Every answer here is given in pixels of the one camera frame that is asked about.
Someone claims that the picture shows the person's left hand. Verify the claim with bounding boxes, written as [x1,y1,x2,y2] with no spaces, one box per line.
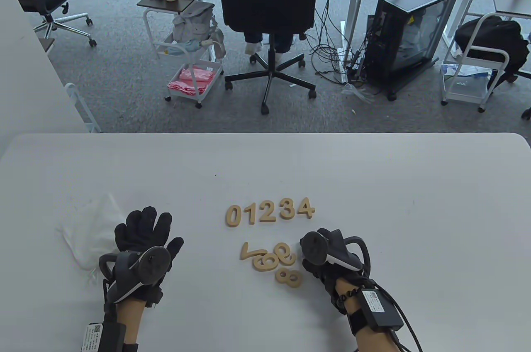
[103,206,185,309]

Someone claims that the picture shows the double-loop wooden number block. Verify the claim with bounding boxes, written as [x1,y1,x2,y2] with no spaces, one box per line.
[275,267,302,288]

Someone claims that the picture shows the black labelled sensor box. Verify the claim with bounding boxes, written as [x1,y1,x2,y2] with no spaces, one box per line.
[360,289,404,332]
[82,322,127,352]

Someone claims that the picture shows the black sensor cable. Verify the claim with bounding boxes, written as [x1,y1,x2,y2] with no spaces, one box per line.
[367,279,424,352]

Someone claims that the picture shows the clear plastic bags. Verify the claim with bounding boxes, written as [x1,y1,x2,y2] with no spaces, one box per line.
[441,62,493,93]

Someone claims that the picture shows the white metal cart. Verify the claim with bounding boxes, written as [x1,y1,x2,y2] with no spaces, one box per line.
[441,12,512,113]

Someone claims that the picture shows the light blue packet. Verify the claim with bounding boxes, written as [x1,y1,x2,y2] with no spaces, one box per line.
[163,39,200,56]

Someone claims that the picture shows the white metal rack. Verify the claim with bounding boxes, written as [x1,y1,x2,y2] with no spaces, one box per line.
[64,83,103,133]

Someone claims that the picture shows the angular crossed wooden number block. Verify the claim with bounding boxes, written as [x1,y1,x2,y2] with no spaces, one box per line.
[297,198,316,220]

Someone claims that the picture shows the white partition panel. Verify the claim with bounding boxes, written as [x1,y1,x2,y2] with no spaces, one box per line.
[0,0,91,151]

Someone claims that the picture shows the single-loop wooden number block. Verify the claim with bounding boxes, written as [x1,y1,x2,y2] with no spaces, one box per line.
[274,243,297,265]
[254,253,279,273]

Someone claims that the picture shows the person's right forearm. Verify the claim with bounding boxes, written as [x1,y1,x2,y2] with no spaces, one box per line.
[335,277,404,352]

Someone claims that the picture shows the pink folded cloth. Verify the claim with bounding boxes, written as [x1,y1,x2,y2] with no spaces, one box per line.
[167,68,215,96]

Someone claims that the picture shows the dark bead bracelet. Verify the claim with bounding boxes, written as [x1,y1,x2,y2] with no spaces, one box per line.
[337,287,362,307]

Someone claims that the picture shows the white cable duct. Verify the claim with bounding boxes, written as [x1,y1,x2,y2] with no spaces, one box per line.
[337,20,350,85]

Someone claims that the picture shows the grey backpack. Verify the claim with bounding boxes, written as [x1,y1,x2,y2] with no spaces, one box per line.
[172,0,227,59]

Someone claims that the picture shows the white drawstring bag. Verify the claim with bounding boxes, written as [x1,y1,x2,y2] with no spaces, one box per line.
[57,193,127,285]

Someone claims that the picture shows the black tracking controller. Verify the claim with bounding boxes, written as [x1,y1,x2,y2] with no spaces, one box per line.
[99,246,171,305]
[300,230,371,276]

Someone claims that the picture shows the person's left forearm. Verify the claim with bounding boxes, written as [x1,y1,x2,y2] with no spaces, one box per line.
[115,301,146,347]

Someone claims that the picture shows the angled bar wooden number block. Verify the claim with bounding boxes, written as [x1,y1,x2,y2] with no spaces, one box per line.
[240,242,268,261]

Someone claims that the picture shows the person's right hand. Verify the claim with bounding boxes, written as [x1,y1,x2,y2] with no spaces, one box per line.
[302,228,374,315]

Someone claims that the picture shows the black cable tangle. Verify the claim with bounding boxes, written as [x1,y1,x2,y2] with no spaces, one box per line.
[309,0,368,83]

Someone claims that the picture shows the double-curved wooden number block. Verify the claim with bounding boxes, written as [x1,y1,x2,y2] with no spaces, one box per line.
[279,198,297,221]

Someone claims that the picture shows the oval ring wooden number block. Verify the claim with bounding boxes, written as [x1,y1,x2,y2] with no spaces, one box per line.
[225,205,242,228]

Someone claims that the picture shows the curved flat-based wooden number block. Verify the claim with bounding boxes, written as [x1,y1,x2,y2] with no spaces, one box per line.
[256,200,277,224]

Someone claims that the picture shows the black bag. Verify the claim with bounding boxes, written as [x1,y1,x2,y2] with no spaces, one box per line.
[454,16,531,91]

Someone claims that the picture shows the black computer tower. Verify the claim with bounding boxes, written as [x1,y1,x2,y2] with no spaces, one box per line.
[364,0,462,101]

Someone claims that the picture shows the black forearm strap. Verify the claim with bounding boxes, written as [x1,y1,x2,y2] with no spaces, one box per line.
[348,311,375,336]

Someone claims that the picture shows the clear plastic wrap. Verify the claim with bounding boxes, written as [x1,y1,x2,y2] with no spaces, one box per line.
[341,81,376,104]

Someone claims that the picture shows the white rolling cart dark top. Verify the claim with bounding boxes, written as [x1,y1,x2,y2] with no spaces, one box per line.
[137,0,227,109]

